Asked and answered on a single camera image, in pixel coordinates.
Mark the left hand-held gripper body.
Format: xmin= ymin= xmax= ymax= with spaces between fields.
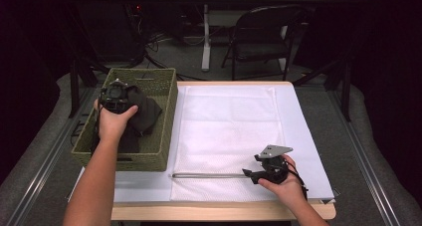
xmin=99 ymin=79 xmax=134 ymax=114

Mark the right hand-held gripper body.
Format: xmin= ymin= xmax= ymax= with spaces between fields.
xmin=253 ymin=144 xmax=295 ymax=185

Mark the dark cloth garment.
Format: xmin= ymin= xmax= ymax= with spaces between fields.
xmin=117 ymin=85 xmax=163 ymax=154

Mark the green woven basket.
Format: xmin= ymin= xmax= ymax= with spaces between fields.
xmin=71 ymin=67 xmax=179 ymax=172

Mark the white mesh laundry bag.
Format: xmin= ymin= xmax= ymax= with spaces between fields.
xmin=169 ymin=85 xmax=287 ymax=202

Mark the person's right hand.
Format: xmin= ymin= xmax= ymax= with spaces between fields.
xmin=258 ymin=154 xmax=309 ymax=211

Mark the person's left hand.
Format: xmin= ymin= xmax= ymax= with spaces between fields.
xmin=94 ymin=99 xmax=139 ymax=144

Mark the white board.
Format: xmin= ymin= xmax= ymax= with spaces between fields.
xmin=68 ymin=84 xmax=336 ymax=204

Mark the black metal stand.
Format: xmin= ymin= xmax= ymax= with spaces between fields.
xmin=68 ymin=58 xmax=110 ymax=119
xmin=293 ymin=58 xmax=352 ymax=122

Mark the white desk leg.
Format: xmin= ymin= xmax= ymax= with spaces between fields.
xmin=201 ymin=4 xmax=212 ymax=73

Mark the black folding chair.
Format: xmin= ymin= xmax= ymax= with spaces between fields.
xmin=221 ymin=5 xmax=308 ymax=82

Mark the right hand-held gripper cable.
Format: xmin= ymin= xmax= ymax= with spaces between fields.
xmin=286 ymin=159 xmax=310 ymax=201

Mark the hand-held gripper cable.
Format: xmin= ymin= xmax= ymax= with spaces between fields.
xmin=286 ymin=159 xmax=310 ymax=201
xmin=91 ymin=108 xmax=103 ymax=154

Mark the left hand-held gripper cable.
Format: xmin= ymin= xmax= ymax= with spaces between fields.
xmin=91 ymin=108 xmax=103 ymax=154

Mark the bundle of floor cables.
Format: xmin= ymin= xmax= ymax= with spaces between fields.
xmin=125 ymin=3 xmax=200 ymax=83

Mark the metal floor rail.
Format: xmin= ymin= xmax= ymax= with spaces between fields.
xmin=6 ymin=86 xmax=98 ymax=226
xmin=326 ymin=90 xmax=404 ymax=226

